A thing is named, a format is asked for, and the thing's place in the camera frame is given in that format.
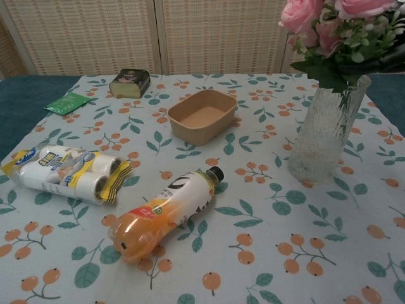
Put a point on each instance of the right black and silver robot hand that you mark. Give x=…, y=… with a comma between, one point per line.
x=390, y=58

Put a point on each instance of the pink rose bouquet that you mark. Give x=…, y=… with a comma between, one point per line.
x=341, y=38

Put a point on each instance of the textured clear glass vase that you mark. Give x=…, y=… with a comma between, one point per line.
x=326, y=139

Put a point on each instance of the brown paper bowl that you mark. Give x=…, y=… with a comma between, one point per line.
x=202, y=117

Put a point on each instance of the floral print tablecloth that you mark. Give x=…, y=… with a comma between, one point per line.
x=221, y=221

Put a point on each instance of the black rectangular tin can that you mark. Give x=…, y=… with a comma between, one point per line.
x=130, y=83

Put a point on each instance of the orange juice plastic bottle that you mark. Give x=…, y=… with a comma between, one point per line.
x=167, y=212

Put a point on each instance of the green foil packet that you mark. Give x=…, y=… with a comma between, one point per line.
x=68, y=103

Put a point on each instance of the pack of white rolls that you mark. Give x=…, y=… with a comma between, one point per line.
x=66, y=172

